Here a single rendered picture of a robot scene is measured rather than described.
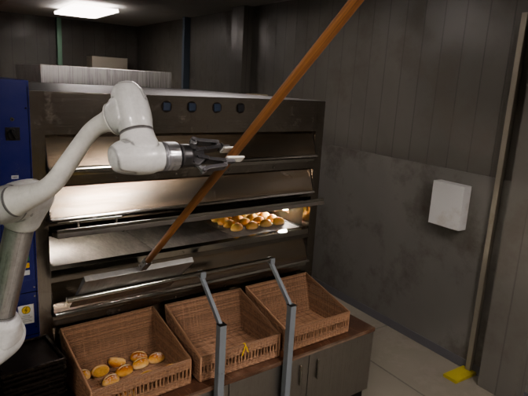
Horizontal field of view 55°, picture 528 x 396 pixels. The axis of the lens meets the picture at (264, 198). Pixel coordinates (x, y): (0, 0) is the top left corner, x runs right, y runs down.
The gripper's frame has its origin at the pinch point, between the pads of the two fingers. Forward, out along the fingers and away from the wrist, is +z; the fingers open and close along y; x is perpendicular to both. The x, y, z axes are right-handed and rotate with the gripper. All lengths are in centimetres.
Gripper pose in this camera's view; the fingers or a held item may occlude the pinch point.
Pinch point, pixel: (232, 154)
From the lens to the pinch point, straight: 169.6
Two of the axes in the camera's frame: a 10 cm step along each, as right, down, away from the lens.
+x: 4.9, -4.8, -7.3
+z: 8.0, -0.8, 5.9
